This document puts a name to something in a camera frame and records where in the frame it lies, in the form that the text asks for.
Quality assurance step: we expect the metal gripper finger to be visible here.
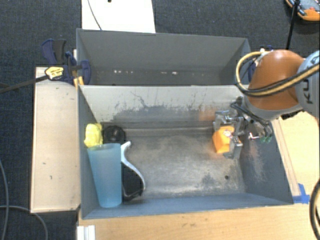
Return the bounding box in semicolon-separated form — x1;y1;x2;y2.
222;137;243;160
212;109;245;135

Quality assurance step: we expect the orange box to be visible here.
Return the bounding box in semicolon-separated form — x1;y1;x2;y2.
211;125;236;155

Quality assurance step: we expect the grey metal bin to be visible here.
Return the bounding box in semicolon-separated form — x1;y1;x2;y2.
75;28;295;221

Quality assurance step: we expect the black and white curved object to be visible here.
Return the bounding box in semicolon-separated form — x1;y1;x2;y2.
120;140;147;202

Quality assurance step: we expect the black round object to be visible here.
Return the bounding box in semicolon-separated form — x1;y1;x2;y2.
102;125;127;145

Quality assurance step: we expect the pale blue plastic cup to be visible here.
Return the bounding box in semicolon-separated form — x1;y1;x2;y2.
86;142;124;209

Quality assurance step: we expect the yellow toy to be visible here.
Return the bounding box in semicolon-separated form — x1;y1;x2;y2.
83;122;104;149

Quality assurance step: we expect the pale wood board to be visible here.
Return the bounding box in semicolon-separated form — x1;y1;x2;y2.
29;66;82;214

